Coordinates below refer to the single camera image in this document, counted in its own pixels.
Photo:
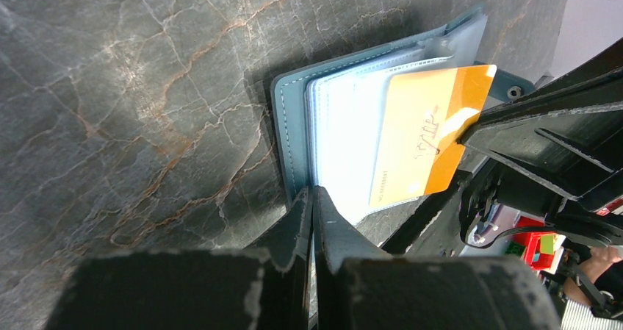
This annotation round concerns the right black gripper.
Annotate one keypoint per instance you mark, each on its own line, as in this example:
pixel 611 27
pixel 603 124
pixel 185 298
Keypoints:
pixel 565 140

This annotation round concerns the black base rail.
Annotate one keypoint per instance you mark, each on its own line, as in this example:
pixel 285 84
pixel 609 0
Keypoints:
pixel 414 226

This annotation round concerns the gold VIP card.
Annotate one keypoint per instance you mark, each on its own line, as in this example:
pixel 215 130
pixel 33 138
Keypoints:
pixel 425 114

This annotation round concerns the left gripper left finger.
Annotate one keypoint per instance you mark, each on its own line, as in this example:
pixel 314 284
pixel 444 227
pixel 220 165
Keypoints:
pixel 261 286

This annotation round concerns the blue card holder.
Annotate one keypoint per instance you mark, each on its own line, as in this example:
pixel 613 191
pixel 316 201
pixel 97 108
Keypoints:
pixel 329 115

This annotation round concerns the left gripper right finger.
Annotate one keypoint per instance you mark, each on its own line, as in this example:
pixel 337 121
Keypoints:
pixel 360 286

